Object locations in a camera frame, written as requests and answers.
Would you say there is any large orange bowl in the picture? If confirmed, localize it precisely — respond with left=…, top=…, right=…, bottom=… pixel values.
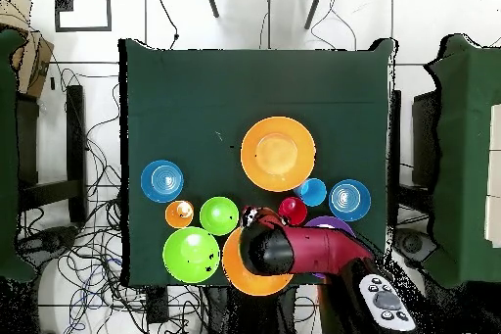
left=240, top=115, right=317, bottom=193
left=221, top=225, right=295, bottom=297

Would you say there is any white box stack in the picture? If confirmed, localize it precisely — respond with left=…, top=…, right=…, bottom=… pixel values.
left=483, top=103, right=501, bottom=249

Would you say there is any small green bowl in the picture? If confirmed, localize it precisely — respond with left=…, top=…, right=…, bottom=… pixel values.
left=199, top=195, right=241, bottom=237

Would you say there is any red cup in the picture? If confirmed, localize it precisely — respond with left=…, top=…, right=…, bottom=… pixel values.
left=278, top=196, right=309, bottom=226

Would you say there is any blue cup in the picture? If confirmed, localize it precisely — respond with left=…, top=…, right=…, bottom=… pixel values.
left=293, top=177, right=329, bottom=209

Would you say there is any large green bowl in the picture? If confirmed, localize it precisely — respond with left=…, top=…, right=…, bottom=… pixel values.
left=161, top=226, right=221, bottom=284

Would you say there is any orange cup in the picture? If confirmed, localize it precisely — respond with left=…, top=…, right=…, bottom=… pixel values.
left=164, top=199, right=196, bottom=230

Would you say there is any purple bowl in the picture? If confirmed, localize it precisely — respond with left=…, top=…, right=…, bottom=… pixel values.
left=303, top=215, right=356, bottom=280

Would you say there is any blue bowl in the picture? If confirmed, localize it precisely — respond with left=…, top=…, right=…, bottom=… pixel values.
left=328, top=178, right=372, bottom=222
left=140, top=159, right=185, bottom=205

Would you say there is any dark green table cloth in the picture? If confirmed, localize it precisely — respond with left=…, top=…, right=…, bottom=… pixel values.
left=118, top=37, right=398, bottom=288

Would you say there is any black power strip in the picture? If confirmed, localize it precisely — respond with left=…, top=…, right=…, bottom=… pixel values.
left=145, top=285, right=170, bottom=324

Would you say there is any black tripod leg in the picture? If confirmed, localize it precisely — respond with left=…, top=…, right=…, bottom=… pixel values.
left=303, top=0, right=327, bottom=30
left=202, top=0, right=221, bottom=19

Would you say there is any dark green covered table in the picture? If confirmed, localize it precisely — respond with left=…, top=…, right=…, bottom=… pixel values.
left=0, top=28, right=38, bottom=284
left=424, top=33, right=501, bottom=289

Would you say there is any cardboard box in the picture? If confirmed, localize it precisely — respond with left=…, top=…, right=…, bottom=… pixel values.
left=0, top=0, right=55, bottom=100

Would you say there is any black pedestal foot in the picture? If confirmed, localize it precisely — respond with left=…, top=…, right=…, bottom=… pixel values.
left=392, top=227, right=437, bottom=262
left=17, top=225, right=81, bottom=268

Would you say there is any black metal stand frame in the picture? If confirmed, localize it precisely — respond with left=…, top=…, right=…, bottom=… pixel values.
left=15, top=84, right=89, bottom=225

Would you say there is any black cable with connector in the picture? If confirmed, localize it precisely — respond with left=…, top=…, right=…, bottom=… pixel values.
left=153, top=0, right=180, bottom=50

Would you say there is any black floor frame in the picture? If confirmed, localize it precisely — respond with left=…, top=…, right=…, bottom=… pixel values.
left=53, top=0, right=114, bottom=33

